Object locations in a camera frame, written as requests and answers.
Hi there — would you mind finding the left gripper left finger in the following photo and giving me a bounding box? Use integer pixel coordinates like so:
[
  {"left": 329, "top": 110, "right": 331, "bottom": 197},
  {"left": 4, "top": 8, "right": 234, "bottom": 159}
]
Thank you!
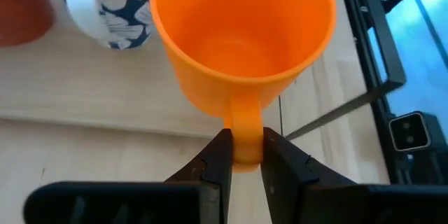
[{"left": 22, "top": 127, "right": 235, "bottom": 224}]

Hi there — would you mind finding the orange plastic cup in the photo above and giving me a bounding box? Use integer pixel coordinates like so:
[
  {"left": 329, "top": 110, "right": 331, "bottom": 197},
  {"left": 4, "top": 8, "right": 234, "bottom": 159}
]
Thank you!
[{"left": 149, "top": 0, "right": 338, "bottom": 174}]

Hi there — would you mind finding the brown mug with white handle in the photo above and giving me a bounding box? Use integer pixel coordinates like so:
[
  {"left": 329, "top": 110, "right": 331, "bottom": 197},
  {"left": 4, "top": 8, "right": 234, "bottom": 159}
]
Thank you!
[{"left": 0, "top": 0, "right": 57, "bottom": 48}]

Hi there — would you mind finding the small camera box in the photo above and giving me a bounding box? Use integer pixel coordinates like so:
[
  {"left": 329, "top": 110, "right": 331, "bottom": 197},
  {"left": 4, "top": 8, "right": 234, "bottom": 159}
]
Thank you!
[{"left": 388, "top": 111, "right": 433, "bottom": 153}]

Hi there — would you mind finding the wooden shelf with black frame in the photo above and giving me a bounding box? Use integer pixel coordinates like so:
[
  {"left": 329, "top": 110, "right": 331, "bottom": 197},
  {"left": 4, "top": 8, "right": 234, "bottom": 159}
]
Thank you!
[{"left": 0, "top": 0, "right": 386, "bottom": 142}]

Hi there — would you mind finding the black aluminium table frame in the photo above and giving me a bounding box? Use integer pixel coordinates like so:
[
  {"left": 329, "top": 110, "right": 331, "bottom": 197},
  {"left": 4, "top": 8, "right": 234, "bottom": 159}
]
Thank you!
[{"left": 335, "top": 0, "right": 448, "bottom": 187}]

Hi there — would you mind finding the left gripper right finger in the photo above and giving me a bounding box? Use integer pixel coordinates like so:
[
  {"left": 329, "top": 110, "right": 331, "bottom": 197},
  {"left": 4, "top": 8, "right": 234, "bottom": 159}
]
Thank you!
[{"left": 260, "top": 127, "right": 448, "bottom": 224}]

